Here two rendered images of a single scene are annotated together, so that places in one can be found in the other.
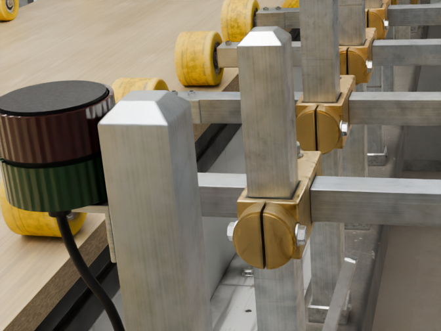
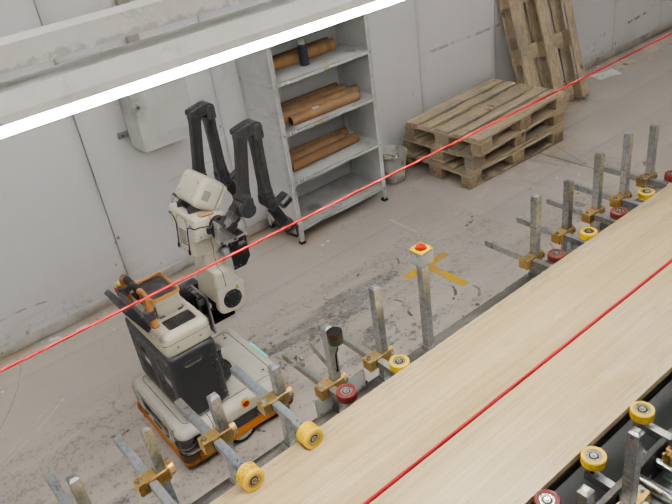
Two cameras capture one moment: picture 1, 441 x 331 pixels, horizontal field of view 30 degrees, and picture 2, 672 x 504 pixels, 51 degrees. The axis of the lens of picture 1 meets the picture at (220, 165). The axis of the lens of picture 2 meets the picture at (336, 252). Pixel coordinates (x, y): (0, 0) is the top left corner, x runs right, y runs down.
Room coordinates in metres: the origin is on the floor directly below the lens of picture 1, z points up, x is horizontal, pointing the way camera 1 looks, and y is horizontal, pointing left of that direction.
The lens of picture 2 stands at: (2.01, 1.40, 2.74)
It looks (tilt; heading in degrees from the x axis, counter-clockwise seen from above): 31 degrees down; 218
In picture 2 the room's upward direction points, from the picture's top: 9 degrees counter-clockwise
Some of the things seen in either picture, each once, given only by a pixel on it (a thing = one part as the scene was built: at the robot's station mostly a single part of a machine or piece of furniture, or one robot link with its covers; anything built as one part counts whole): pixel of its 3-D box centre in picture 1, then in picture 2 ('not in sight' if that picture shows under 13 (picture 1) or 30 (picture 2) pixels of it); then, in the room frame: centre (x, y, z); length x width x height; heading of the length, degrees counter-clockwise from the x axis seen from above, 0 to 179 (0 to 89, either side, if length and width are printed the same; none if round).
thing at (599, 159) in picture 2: not in sight; (597, 195); (-1.30, 0.55, 0.92); 0.04 x 0.04 x 0.48; 73
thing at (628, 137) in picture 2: not in sight; (625, 175); (-1.54, 0.63, 0.94); 0.04 x 0.04 x 0.48; 73
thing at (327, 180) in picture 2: not in sight; (315, 124); (-2.02, -1.74, 0.78); 0.90 x 0.45 x 1.55; 163
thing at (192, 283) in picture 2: not in sight; (210, 296); (-0.04, -1.06, 0.68); 0.28 x 0.27 x 0.25; 72
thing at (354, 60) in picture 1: (353, 56); (155, 477); (1.11, -0.20, 0.95); 0.14 x 0.06 x 0.05; 163
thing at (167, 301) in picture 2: not in sight; (158, 295); (0.24, -1.09, 0.87); 0.23 x 0.15 x 0.11; 72
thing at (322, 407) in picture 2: not in sight; (340, 393); (0.34, 0.02, 0.75); 0.26 x 0.01 x 0.10; 163
